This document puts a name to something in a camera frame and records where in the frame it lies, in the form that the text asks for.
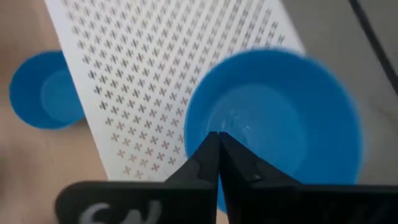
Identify blue plastic mini bowl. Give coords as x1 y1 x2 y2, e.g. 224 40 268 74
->
183 48 364 215
8 49 86 130

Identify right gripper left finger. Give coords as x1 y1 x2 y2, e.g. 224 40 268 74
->
55 131 220 224

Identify white perforated metal shelf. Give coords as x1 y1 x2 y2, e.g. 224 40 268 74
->
43 0 307 183

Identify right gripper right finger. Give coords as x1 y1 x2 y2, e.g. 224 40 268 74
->
219 132 398 224

